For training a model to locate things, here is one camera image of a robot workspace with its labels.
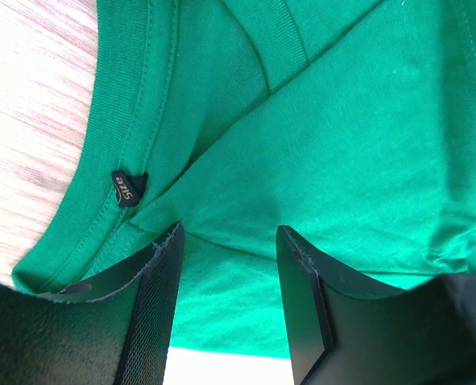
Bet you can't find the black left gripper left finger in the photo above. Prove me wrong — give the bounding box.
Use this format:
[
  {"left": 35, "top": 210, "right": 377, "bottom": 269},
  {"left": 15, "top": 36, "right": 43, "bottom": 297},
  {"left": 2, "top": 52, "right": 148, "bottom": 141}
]
[{"left": 0, "top": 223, "right": 184, "bottom": 384}]

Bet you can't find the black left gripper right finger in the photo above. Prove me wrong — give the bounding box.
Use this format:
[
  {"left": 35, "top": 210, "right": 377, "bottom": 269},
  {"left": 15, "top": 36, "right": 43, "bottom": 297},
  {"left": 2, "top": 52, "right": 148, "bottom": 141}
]
[{"left": 276, "top": 225, "right": 476, "bottom": 385}]

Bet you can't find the green t-shirt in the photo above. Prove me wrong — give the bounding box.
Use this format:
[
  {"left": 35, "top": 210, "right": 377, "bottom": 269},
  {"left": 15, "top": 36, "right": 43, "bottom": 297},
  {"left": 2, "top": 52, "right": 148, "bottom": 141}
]
[{"left": 12, "top": 1, "right": 476, "bottom": 358}]

